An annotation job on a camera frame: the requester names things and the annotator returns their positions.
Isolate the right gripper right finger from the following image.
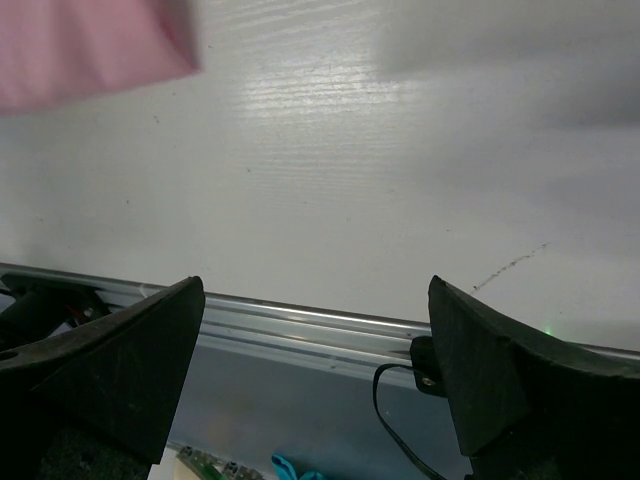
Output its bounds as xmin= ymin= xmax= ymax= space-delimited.
xmin=428 ymin=277 xmax=639 ymax=479

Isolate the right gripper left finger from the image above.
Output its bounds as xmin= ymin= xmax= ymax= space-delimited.
xmin=1 ymin=277 xmax=205 ymax=479

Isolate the pink t shirt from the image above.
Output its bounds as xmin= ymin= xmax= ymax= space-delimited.
xmin=1 ymin=1 xmax=200 ymax=114

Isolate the green circuit board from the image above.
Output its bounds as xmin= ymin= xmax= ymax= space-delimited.
xmin=173 ymin=446 xmax=264 ymax=480

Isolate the blue cloth scrap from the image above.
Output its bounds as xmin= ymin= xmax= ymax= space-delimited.
xmin=271 ymin=454 xmax=327 ymax=480

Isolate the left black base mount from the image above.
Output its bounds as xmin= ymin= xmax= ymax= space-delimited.
xmin=1 ymin=273 xmax=110 ymax=351

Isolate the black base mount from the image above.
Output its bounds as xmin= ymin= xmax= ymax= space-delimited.
xmin=1 ymin=273 xmax=110 ymax=351
xmin=372 ymin=335 xmax=451 ymax=480

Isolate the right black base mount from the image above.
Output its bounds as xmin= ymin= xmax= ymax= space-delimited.
xmin=372 ymin=335 xmax=451 ymax=480

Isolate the aluminium rail frame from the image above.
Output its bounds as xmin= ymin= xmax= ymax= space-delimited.
xmin=0 ymin=262 xmax=640 ymax=391

